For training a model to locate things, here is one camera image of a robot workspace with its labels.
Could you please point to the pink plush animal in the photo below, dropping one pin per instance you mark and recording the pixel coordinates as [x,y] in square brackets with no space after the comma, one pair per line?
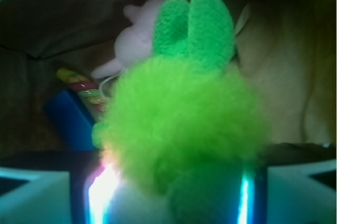
[134,43]

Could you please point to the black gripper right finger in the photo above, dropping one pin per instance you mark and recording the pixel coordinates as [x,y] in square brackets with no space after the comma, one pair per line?
[297,193]

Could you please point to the brown paper bag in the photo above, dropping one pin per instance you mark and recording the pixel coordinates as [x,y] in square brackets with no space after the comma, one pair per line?
[287,48]

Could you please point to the multicoloured rope toy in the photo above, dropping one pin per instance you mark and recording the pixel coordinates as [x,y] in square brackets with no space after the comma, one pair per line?
[83,86]

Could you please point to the blue rectangular block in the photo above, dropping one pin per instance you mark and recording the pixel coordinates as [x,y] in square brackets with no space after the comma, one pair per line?
[71,119]

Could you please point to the green plush animal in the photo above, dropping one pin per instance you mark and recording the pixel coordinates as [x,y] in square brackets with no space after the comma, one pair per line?
[184,123]

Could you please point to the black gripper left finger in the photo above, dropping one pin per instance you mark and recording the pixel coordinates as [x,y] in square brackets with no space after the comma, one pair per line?
[41,196]

